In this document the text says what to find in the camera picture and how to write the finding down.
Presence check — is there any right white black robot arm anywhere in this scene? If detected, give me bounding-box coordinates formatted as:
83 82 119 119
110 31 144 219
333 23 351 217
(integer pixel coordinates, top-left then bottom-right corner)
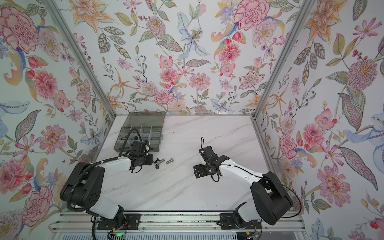
194 146 294 226

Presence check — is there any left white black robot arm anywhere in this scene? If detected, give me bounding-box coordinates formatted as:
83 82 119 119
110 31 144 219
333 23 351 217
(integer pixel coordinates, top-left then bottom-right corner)
60 140 154 226

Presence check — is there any grey plastic organizer box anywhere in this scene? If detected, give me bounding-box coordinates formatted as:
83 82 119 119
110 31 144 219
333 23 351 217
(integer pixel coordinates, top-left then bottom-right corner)
114 112 166 153

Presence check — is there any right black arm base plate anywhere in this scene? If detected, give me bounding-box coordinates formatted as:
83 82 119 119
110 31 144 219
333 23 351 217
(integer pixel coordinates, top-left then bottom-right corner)
217 213 262 231

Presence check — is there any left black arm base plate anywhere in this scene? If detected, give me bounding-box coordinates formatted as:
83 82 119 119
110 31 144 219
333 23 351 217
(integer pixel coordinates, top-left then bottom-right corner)
97 214 142 231

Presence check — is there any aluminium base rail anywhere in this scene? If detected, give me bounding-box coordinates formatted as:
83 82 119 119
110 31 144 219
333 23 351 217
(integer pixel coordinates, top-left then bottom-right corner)
47 211 307 233

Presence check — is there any left aluminium corner post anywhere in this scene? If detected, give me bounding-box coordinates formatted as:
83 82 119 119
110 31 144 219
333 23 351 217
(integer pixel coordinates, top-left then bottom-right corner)
42 1 117 120

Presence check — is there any aluminium corner post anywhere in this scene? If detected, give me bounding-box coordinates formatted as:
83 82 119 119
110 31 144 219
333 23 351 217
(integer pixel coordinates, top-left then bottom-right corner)
252 0 315 121
42 1 117 120

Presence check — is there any right aluminium corner post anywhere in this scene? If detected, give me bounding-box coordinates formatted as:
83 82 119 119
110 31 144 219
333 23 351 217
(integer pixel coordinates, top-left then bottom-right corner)
252 0 315 121

